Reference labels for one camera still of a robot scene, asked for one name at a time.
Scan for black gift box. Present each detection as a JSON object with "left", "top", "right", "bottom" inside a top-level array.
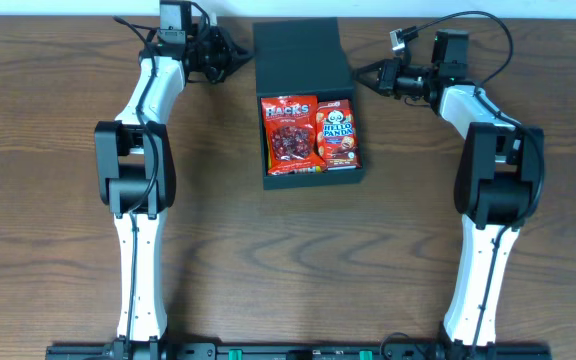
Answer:
[{"left": 253, "top": 18, "right": 367, "bottom": 190}]

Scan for red Hello Panda box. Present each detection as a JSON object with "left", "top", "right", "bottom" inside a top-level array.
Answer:
[{"left": 315, "top": 99, "right": 361, "bottom": 171}]

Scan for red Hacks candy bag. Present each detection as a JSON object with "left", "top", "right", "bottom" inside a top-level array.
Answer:
[{"left": 261, "top": 95, "right": 319, "bottom": 155}]

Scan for yellow Hacks candy bag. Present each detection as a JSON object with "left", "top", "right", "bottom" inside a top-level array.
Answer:
[{"left": 267, "top": 139, "right": 325, "bottom": 176}]

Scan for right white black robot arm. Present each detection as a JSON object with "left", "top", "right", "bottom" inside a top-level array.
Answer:
[{"left": 353, "top": 58, "right": 545, "bottom": 359}]

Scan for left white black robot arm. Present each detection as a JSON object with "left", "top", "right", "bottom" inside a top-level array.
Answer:
[{"left": 94, "top": 26, "right": 252, "bottom": 359}]

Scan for right black cable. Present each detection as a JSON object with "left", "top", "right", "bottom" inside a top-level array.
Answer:
[{"left": 390, "top": 9, "right": 547, "bottom": 351}]

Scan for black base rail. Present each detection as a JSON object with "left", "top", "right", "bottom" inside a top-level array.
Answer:
[{"left": 45, "top": 341, "right": 552, "bottom": 360}]

